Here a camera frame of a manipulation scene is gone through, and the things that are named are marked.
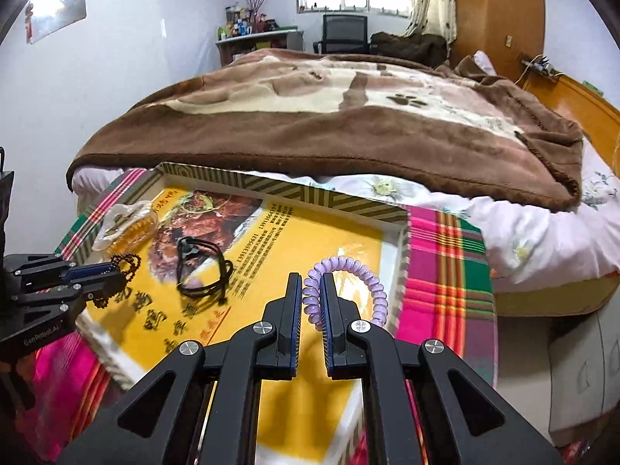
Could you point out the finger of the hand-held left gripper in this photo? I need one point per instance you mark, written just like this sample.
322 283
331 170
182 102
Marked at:
99 285
89 271

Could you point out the dark brown cushion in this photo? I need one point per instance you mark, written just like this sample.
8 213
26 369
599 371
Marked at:
407 48

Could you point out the pink green plaid cloth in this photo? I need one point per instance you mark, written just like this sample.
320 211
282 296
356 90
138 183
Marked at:
445 276

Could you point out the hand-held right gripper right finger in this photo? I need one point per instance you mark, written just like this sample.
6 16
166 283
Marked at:
326 329

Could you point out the amber hair claw clip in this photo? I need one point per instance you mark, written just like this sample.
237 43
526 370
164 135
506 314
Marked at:
135 230

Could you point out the small green packet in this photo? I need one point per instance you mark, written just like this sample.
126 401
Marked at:
593 88

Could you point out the orange wooden headboard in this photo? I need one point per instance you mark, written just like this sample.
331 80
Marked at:
571 101

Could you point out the desk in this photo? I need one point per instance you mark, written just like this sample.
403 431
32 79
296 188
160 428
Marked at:
261 41

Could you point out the patterned curtain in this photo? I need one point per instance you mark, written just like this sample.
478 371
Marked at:
431 0

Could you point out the brown paw print blanket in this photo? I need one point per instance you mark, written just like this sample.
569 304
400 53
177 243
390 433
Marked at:
290 140

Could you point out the grey cardboard box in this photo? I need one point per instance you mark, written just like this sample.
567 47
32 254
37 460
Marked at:
586 373

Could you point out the yellow mattress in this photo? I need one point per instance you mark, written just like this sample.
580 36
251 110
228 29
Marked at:
542 300

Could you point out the yellow printed cardboard box tray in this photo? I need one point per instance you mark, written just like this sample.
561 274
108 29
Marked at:
300 232

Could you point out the wall poster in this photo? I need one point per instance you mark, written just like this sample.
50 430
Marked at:
58 7

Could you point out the white floral bedsheet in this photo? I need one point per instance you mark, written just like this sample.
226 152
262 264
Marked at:
533 237

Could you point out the group of bottles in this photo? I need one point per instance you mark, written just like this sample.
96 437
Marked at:
242 24

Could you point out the wooden wardrobe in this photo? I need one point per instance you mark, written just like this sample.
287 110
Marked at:
494 9

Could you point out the black office chair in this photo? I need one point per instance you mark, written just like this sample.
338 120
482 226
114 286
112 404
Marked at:
344 31

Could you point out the power strip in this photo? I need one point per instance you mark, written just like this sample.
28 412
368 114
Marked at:
540 65

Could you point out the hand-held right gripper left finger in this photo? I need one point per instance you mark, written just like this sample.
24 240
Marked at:
294 329

